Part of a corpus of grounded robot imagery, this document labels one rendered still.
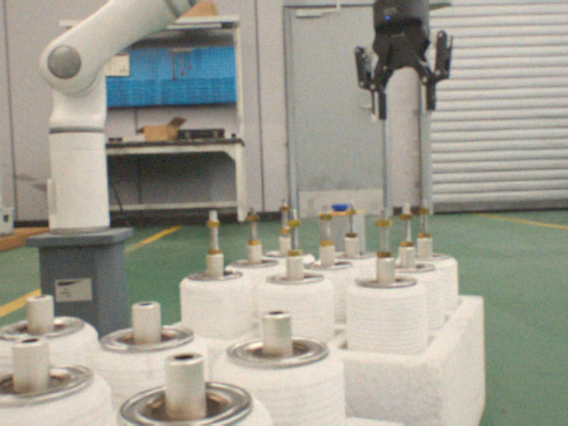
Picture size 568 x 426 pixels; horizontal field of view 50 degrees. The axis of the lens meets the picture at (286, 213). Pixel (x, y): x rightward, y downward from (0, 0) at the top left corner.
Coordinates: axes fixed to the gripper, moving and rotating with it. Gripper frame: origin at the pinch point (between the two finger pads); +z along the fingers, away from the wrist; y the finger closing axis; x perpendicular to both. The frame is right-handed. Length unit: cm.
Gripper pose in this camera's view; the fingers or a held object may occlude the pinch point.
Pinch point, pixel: (403, 108)
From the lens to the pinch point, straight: 85.8
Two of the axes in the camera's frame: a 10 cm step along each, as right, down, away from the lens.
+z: 0.3, 10.0, 0.5
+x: 6.2, -0.6, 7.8
